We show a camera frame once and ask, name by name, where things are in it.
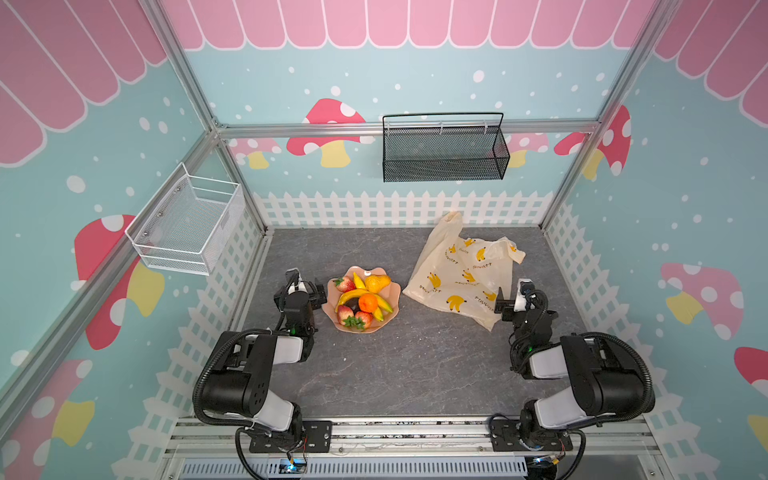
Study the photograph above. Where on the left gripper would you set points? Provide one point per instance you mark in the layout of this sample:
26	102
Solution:
298	294

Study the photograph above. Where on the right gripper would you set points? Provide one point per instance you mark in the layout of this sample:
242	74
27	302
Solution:
519	302

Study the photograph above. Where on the orange fruit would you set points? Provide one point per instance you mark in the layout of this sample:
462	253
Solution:
368	303

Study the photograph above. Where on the yellow pear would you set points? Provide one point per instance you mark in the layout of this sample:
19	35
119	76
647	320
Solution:
376	283

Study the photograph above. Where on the banana print plastic bag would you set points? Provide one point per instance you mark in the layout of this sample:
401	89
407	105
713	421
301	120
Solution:
463	276

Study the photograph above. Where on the long yellow banana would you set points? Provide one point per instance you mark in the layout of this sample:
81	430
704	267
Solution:
353	294

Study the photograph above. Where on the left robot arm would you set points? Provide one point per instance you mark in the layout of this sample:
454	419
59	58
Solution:
233	388

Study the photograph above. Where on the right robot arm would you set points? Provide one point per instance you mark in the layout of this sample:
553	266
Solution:
608	380

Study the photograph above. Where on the red apple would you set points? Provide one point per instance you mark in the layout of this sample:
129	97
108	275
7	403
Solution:
344	314

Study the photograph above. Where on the red strawberry top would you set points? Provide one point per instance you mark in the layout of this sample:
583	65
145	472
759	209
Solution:
344	284

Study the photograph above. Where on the red strawberry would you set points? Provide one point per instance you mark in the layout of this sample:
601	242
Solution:
344	284
361	320

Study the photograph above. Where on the dark plum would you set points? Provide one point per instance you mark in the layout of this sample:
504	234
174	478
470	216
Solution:
353	304

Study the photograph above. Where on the small yellow banana top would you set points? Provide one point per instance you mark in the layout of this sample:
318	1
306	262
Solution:
358	282

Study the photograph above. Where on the red strawberry bottom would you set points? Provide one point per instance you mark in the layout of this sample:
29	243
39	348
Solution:
361	320

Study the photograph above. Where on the small yellow green banana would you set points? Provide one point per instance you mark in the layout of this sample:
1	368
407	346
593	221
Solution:
384	309

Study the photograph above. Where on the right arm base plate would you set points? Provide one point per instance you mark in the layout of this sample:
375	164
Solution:
509	435

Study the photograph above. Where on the white wire wall basket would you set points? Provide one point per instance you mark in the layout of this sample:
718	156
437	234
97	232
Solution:
187	224

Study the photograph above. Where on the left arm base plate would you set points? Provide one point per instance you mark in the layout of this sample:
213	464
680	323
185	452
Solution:
314	436

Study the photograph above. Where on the aluminium front rail frame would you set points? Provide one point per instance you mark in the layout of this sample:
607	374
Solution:
416	447

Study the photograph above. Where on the black mesh wall basket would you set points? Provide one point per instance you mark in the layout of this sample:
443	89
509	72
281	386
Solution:
441	147

